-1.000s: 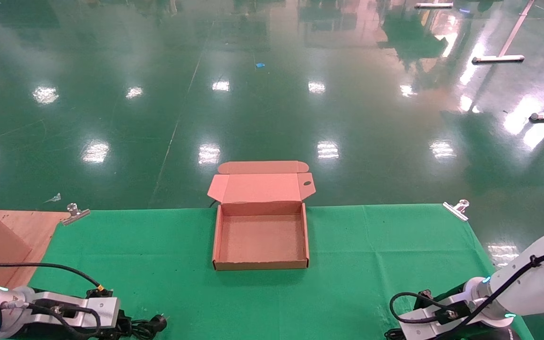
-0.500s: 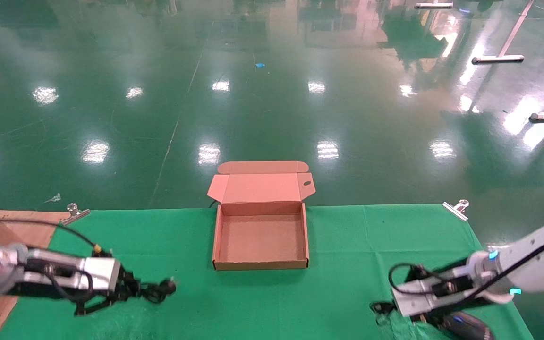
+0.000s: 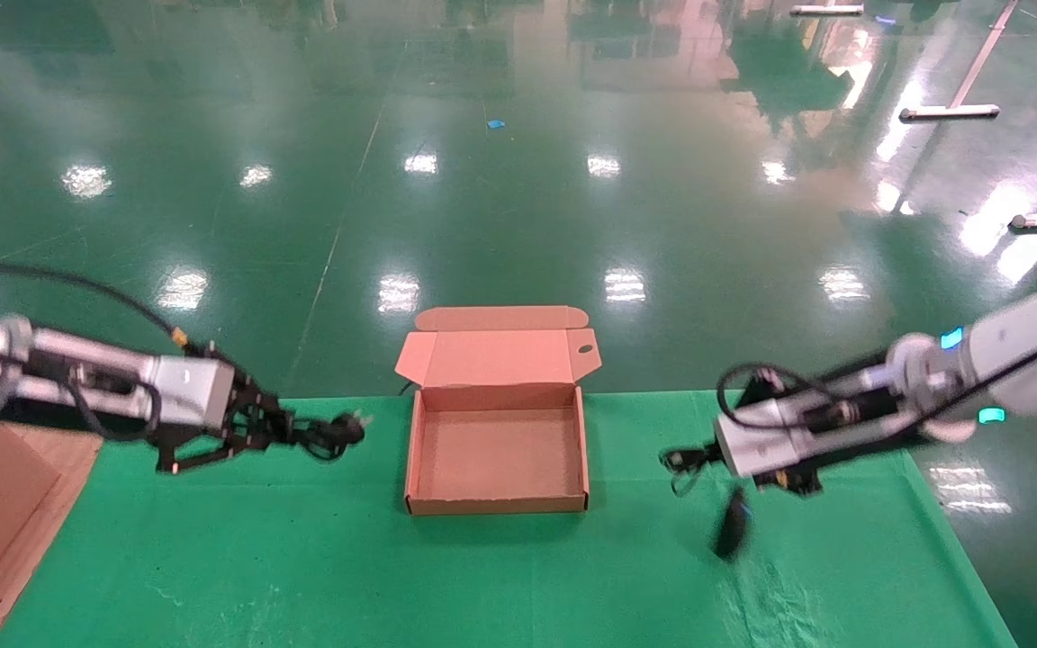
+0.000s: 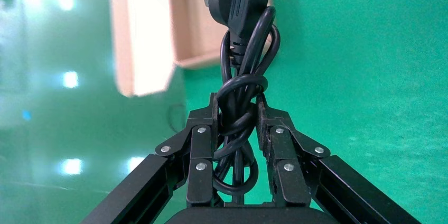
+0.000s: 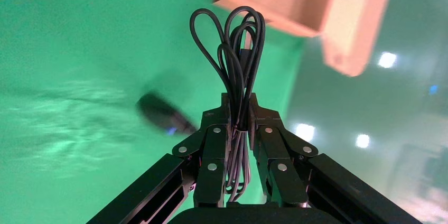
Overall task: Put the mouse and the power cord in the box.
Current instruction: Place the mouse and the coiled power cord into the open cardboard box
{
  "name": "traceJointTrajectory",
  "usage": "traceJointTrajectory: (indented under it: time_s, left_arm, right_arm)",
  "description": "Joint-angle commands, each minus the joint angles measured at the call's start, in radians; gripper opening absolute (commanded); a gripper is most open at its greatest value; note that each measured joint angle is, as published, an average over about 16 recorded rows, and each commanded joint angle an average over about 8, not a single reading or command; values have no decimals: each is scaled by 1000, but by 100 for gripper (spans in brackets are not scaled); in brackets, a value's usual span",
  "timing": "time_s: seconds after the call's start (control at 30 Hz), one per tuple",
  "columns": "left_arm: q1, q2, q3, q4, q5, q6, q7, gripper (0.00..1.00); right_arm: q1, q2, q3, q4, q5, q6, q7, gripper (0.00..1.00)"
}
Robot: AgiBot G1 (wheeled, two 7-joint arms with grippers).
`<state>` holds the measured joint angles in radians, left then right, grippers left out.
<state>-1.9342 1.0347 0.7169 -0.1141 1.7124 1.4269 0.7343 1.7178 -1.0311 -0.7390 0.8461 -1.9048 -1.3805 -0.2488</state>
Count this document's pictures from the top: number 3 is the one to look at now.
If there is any open brown cardboard box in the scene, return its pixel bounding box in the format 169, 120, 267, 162
395, 306, 603, 517

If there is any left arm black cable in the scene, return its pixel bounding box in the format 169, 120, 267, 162
0, 258, 213, 361

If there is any white stand with long pole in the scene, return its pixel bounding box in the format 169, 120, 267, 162
899, 0, 1021, 122

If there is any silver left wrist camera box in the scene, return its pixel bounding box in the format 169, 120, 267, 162
157, 356, 238, 430

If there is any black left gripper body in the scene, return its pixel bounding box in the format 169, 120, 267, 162
232, 396, 275, 448

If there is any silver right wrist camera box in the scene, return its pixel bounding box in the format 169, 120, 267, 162
714, 399, 810, 479

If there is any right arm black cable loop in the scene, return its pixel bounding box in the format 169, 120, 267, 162
717, 362, 852, 429

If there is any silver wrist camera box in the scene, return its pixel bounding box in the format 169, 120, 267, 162
157, 356, 238, 430
714, 399, 810, 479

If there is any black power cord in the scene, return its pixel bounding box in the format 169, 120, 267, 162
289, 411, 367, 463

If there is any black wired mouse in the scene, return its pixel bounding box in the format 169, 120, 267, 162
660, 445, 754, 562

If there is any green tablecloth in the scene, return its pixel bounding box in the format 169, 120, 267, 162
0, 390, 1019, 648

